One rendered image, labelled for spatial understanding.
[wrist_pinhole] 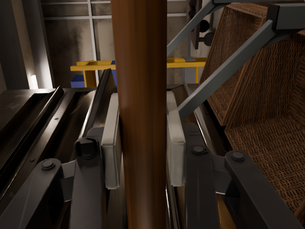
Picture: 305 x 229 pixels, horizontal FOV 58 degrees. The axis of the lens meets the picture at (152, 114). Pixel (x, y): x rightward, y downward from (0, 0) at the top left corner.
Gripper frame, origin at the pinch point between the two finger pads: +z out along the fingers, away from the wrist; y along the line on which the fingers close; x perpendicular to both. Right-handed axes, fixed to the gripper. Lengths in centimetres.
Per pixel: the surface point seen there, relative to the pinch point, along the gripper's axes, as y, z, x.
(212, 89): 13.9, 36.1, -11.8
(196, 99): 10.7, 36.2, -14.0
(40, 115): -52, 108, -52
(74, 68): -119, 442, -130
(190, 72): 81, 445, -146
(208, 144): 25, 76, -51
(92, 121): -21, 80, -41
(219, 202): 22, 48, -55
